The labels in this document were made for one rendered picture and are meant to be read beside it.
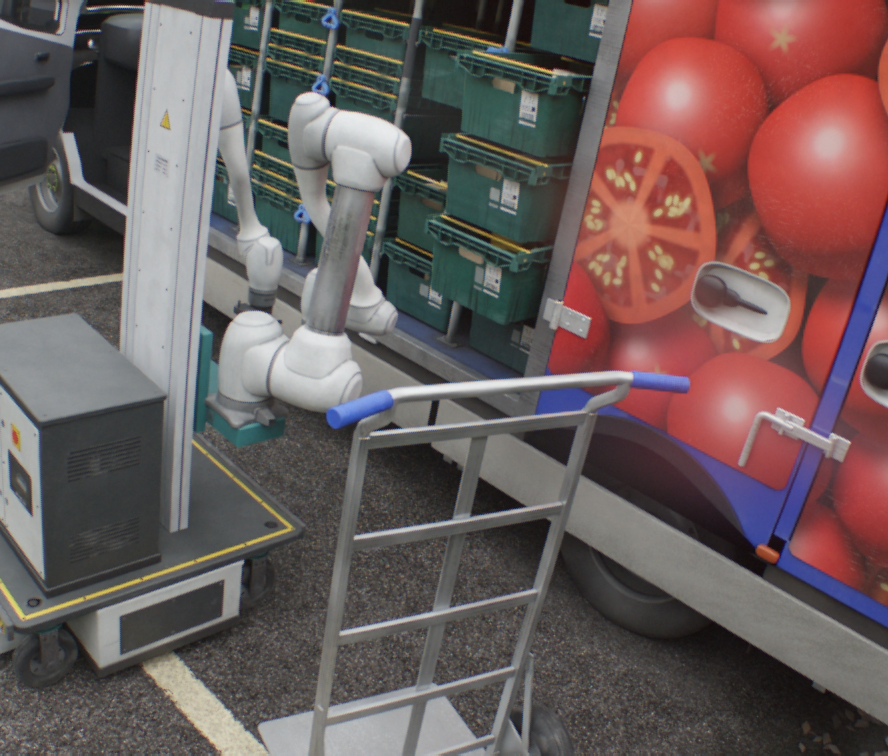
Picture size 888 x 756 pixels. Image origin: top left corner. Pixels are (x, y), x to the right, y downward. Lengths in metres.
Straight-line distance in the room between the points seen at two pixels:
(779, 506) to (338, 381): 1.25
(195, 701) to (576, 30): 2.31
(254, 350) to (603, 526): 1.26
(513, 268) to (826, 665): 1.49
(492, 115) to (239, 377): 1.12
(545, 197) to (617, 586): 1.33
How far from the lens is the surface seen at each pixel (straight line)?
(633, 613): 3.17
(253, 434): 2.48
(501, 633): 3.05
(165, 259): 2.44
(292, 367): 2.33
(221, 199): 4.49
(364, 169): 2.23
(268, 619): 2.94
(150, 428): 2.36
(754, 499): 2.67
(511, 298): 2.87
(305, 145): 2.32
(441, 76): 3.38
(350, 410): 1.49
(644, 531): 2.88
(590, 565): 3.21
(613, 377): 1.86
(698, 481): 2.72
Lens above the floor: 1.91
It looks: 23 degrees down
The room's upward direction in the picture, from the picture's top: 12 degrees clockwise
